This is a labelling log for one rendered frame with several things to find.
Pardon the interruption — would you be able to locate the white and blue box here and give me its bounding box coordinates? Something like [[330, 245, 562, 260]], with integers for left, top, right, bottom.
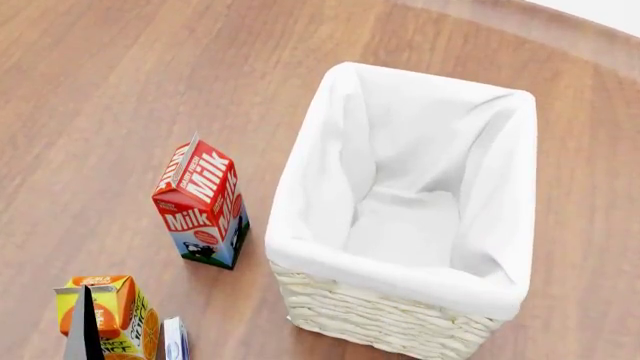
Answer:
[[156, 315, 191, 360]]

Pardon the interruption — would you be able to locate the orange juice carton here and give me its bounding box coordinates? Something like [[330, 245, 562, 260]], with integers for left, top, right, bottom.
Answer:
[[53, 274, 162, 360]]

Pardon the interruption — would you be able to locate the red milk carton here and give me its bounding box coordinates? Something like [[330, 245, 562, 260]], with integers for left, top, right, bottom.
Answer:
[[151, 130, 252, 271]]

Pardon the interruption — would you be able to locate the white wicker basket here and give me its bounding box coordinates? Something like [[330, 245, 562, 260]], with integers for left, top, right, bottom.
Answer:
[[268, 259, 504, 360]]

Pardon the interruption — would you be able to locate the white-lined wicker basket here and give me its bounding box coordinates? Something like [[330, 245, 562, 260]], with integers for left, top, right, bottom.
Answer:
[[264, 60, 539, 321]]

